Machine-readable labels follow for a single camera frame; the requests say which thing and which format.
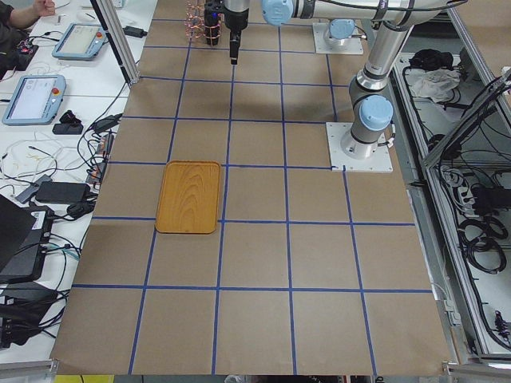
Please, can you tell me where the person hand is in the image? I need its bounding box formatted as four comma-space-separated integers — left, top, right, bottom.
33, 0, 56, 18

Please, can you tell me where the aluminium frame post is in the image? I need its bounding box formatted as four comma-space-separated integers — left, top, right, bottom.
90, 0, 140, 87

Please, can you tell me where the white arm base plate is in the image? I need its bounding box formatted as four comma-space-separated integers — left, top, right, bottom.
312, 19, 366, 55
326, 122, 393, 173

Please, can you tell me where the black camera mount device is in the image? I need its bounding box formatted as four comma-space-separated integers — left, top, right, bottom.
52, 110, 83, 135

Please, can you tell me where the teach pendant near person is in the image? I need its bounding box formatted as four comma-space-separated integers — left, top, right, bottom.
52, 23, 107, 61

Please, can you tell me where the small black power adapter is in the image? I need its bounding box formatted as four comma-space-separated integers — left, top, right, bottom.
123, 26, 148, 38

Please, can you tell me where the black laptop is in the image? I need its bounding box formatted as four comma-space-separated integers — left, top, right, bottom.
1, 196, 53, 284

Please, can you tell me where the white crumpled cloth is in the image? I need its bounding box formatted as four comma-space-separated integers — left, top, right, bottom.
410, 69, 461, 103

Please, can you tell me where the black power adapter brick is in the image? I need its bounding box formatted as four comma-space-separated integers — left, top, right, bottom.
35, 181, 90, 204

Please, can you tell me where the dark wine bottle front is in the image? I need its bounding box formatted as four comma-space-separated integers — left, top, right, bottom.
204, 1, 221, 46

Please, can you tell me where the wooden tray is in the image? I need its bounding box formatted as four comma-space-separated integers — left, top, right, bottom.
155, 160, 220, 235

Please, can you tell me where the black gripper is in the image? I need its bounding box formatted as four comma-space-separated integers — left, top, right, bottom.
224, 0, 250, 65

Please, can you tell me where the copper wire bottle basket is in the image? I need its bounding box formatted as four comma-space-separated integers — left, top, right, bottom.
184, 0, 208, 45

